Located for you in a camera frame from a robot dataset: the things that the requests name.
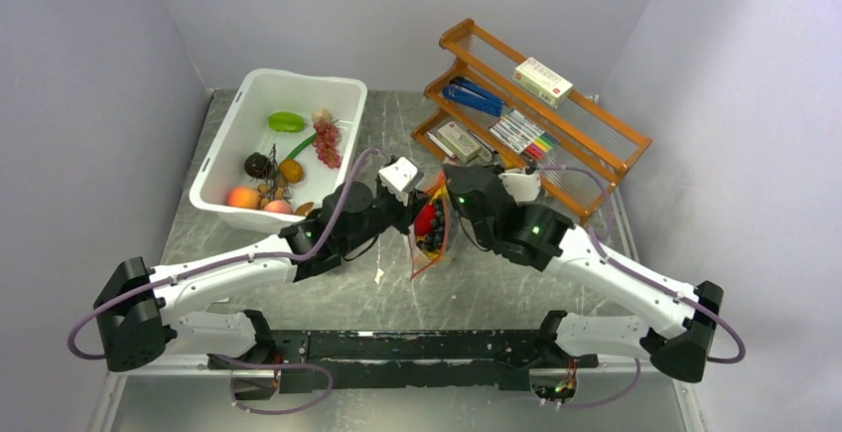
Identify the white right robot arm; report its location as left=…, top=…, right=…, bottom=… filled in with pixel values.
left=443, top=164, right=724, bottom=383

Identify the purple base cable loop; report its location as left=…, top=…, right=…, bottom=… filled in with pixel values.
left=210, top=354, right=336, bottom=416

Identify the black grape bunch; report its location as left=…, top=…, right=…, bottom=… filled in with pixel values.
left=416, top=198, right=446, bottom=253

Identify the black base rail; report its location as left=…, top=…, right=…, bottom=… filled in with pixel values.
left=208, top=310, right=598, bottom=393

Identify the white green box lower shelf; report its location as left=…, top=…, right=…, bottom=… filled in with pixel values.
left=437, top=121, right=481, bottom=163

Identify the green lime slice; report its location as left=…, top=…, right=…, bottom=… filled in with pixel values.
left=267, top=111, right=307, bottom=133

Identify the red apple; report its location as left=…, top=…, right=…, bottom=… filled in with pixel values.
left=413, top=204, right=437, bottom=236

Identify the garlic bulb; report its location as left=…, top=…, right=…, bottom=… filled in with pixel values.
left=311, top=108, right=334, bottom=124

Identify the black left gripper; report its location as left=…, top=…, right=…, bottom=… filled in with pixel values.
left=341, top=184, right=432, bottom=253

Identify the green chili pepper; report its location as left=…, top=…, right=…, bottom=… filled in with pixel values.
left=285, top=134, right=318, bottom=160

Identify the white red box top shelf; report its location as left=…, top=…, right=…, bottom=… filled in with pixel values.
left=512, top=57, right=574, bottom=108

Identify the blue stapler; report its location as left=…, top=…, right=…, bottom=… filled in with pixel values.
left=441, top=76, right=505, bottom=118

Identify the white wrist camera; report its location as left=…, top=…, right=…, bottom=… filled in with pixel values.
left=498, top=169, right=542, bottom=204
left=377, top=157, right=423, bottom=206

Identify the white plastic bin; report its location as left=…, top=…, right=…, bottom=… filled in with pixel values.
left=189, top=69, right=367, bottom=233

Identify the red grape bunch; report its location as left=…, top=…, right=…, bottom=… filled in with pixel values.
left=313, top=120, right=342, bottom=169

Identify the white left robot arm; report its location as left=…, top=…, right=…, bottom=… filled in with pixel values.
left=93, top=182, right=430, bottom=372

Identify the peach fruit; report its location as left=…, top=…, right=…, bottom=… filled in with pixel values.
left=262, top=200, right=294, bottom=215

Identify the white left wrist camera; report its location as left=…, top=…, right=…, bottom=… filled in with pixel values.
left=377, top=157, right=423, bottom=206

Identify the yellow lemon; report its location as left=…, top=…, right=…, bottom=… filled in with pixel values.
left=278, top=158, right=305, bottom=184

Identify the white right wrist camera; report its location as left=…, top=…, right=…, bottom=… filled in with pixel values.
left=498, top=169, right=542, bottom=204

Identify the coloured marker pen set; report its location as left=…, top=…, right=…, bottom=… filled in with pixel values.
left=490, top=109, right=559, bottom=161

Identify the clear zip bag orange zipper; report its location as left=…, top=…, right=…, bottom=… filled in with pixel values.
left=406, top=171, right=459, bottom=280

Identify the orange wooden shelf rack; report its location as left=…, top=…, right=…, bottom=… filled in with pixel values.
left=412, top=19, right=652, bottom=223

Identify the dark mangosteen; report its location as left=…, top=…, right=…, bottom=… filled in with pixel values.
left=243, top=152, right=275, bottom=180

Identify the longan cluster on twig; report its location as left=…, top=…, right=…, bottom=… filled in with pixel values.
left=256, top=176, right=288, bottom=204

